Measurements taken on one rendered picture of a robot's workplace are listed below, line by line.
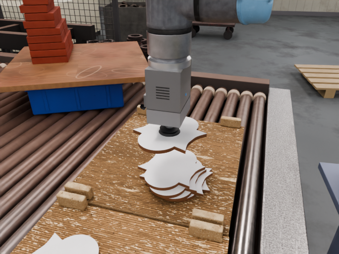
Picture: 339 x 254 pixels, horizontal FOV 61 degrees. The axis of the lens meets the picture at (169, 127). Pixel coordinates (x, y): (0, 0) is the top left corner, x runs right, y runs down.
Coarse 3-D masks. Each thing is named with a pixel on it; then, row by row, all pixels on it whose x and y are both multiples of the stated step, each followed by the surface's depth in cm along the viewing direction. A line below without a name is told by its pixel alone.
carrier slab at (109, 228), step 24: (48, 216) 55; (72, 216) 55; (96, 216) 55; (120, 216) 55; (24, 240) 50; (96, 240) 50; (120, 240) 50; (144, 240) 50; (168, 240) 50; (192, 240) 50
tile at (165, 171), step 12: (156, 156) 66; (168, 156) 66; (180, 156) 66; (192, 156) 66; (144, 168) 63; (156, 168) 63; (168, 168) 63; (180, 168) 63; (192, 168) 63; (204, 168) 63; (156, 180) 59; (168, 180) 59; (180, 180) 59
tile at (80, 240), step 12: (48, 240) 49; (60, 240) 49; (72, 240) 49; (84, 240) 49; (36, 252) 47; (48, 252) 47; (60, 252) 47; (72, 252) 47; (84, 252) 47; (96, 252) 47
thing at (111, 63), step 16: (80, 48) 124; (96, 48) 124; (112, 48) 124; (128, 48) 124; (16, 64) 104; (32, 64) 104; (48, 64) 104; (64, 64) 104; (80, 64) 104; (96, 64) 104; (112, 64) 104; (128, 64) 104; (144, 64) 104; (0, 80) 90; (16, 80) 90; (32, 80) 90; (48, 80) 90; (64, 80) 90; (80, 80) 90; (96, 80) 90; (112, 80) 91; (128, 80) 92; (144, 80) 94
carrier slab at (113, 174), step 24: (144, 120) 89; (120, 144) 77; (192, 144) 77; (216, 144) 77; (240, 144) 77; (96, 168) 68; (120, 168) 68; (216, 168) 68; (96, 192) 61; (120, 192) 61; (144, 192) 61; (216, 192) 61; (144, 216) 56; (168, 216) 55
